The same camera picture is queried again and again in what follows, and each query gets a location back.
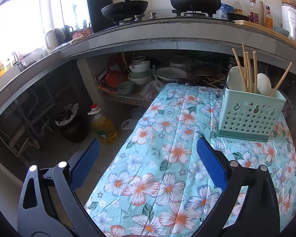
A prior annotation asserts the wooden chopstick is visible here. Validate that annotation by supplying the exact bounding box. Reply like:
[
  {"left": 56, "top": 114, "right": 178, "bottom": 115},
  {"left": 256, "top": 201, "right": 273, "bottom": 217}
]
[
  {"left": 269, "top": 62, "right": 293, "bottom": 97},
  {"left": 232, "top": 48, "right": 247, "bottom": 92}
]

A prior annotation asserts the floral quilted table cloth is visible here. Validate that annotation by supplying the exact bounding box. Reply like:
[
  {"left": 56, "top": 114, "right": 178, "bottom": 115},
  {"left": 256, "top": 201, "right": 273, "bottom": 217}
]
[{"left": 84, "top": 83, "right": 296, "bottom": 236}]

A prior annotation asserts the black trash bin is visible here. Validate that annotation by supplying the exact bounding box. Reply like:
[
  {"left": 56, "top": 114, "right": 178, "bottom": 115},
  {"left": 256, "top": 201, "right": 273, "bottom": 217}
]
[{"left": 55, "top": 103, "right": 89, "bottom": 143}]

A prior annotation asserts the mint green utensil holder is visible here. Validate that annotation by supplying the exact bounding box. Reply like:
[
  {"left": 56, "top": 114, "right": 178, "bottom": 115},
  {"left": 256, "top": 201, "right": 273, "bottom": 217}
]
[{"left": 216, "top": 65, "right": 287, "bottom": 142}]

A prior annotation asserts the yellow cooking oil jug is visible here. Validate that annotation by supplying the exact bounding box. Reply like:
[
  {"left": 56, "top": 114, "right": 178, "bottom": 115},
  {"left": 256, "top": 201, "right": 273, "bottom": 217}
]
[{"left": 88, "top": 104, "right": 118, "bottom": 144}]

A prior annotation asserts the white plastic spoon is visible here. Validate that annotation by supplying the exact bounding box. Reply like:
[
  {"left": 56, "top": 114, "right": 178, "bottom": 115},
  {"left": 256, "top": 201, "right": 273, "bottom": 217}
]
[{"left": 257, "top": 73, "right": 272, "bottom": 96}]

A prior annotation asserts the white plate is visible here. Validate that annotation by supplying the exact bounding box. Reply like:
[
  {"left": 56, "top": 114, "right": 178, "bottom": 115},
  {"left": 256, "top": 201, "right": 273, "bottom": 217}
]
[{"left": 156, "top": 67, "right": 186, "bottom": 82}]

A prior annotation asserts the stack of bowls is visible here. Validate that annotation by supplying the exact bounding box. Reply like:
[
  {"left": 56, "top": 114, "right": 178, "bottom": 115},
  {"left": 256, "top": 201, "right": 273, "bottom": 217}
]
[{"left": 128, "top": 56, "right": 150, "bottom": 86}]

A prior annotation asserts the light green bowl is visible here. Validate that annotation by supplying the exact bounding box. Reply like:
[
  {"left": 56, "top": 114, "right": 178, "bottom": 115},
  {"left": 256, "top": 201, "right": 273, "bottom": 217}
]
[{"left": 274, "top": 26, "right": 290, "bottom": 38}]

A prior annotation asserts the orange label sauce bottle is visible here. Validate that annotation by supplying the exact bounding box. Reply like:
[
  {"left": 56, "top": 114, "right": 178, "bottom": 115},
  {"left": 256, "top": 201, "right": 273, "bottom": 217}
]
[{"left": 265, "top": 6, "right": 273, "bottom": 29}]

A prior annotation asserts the dark sauce bottle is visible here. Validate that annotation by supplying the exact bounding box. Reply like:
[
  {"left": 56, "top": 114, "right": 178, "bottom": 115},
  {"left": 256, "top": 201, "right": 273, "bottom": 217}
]
[{"left": 250, "top": 0, "right": 259, "bottom": 24}]

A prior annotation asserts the black bowl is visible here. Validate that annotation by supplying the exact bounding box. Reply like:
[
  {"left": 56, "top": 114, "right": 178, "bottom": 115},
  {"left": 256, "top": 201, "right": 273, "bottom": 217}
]
[{"left": 227, "top": 13, "right": 250, "bottom": 22}]

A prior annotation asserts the wooden rolling pin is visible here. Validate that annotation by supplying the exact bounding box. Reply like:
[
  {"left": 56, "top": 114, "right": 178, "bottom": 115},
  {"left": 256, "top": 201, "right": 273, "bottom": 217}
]
[{"left": 259, "top": 1, "right": 265, "bottom": 26}]

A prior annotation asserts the white jar with woven lid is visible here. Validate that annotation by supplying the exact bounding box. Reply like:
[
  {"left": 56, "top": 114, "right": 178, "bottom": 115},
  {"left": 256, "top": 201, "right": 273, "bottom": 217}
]
[{"left": 281, "top": 0, "right": 296, "bottom": 42}]

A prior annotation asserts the sauce bottle yellow cap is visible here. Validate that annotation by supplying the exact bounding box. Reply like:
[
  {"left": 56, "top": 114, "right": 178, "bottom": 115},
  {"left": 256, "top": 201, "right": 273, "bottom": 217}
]
[{"left": 233, "top": 0, "right": 243, "bottom": 14}]

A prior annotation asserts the gas stove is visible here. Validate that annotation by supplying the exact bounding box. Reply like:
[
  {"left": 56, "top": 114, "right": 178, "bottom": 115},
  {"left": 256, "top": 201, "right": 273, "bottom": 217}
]
[{"left": 113, "top": 9, "right": 213, "bottom": 26}]

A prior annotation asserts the black wok pan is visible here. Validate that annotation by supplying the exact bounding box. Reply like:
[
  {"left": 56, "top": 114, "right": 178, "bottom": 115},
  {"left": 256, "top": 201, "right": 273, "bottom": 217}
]
[{"left": 101, "top": 0, "right": 149, "bottom": 25}]

